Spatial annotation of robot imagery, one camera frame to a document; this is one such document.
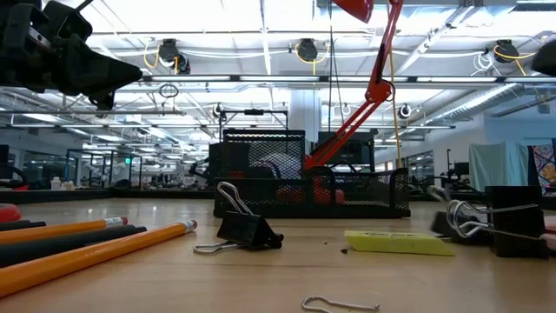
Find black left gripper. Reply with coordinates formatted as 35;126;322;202
0;0;143;111

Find yellow pencil with eraser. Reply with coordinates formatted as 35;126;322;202
0;219;198;298
0;216;130;245

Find black binder clip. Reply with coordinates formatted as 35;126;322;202
446;185;549;260
193;181;285;256
431;211;494;245

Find pink sticky notes pad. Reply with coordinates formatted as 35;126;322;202
542;215;556;252

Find yellow eraser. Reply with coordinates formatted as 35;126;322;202
344;230;456;257

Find black mesh desk organizer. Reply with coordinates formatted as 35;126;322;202
212;129;412;219

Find black framed robot cell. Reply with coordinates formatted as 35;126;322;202
64;149;143;189

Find colourful patterned cloth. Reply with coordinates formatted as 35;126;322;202
527;138;556;196

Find teal hanging cloth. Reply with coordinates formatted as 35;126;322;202
468;140;530;195

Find red scissors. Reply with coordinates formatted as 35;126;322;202
0;203;23;223

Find black metal table frame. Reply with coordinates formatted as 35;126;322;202
0;187;556;210

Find yellow hanging cable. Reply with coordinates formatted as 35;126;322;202
386;0;404;170

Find loose silver clip wire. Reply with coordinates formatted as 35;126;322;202
301;295;381;313

